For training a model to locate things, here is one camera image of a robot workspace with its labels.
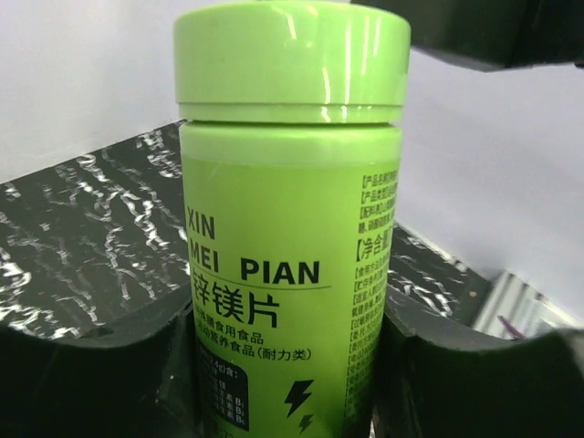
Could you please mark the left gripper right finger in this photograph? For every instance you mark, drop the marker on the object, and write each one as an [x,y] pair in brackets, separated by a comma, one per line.
[438,378]

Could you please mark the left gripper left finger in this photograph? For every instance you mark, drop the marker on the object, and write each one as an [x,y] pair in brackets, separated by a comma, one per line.
[132,378]

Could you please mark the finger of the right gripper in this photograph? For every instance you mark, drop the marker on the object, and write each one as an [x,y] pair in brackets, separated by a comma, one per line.
[494,35]

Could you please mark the green pill bottle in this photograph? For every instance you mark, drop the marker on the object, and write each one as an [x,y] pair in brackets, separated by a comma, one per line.
[289,238]

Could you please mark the green pill bottle cap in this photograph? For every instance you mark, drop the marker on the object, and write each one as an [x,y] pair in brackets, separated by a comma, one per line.
[293,62]

